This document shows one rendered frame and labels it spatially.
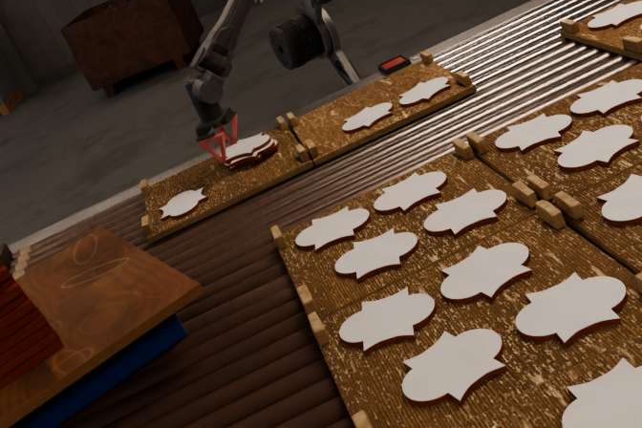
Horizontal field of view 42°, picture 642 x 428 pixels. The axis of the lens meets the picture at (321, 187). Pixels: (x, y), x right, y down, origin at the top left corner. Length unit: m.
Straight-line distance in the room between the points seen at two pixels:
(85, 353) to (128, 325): 0.07
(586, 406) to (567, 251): 0.33
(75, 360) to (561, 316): 0.70
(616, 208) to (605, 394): 0.38
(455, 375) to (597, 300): 0.20
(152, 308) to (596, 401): 0.69
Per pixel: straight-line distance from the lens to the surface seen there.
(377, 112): 1.98
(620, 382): 0.98
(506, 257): 1.24
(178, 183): 2.14
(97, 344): 1.32
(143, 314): 1.33
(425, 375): 1.08
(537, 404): 1.00
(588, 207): 1.32
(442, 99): 1.93
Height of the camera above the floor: 1.59
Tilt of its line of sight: 22 degrees down
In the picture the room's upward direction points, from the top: 24 degrees counter-clockwise
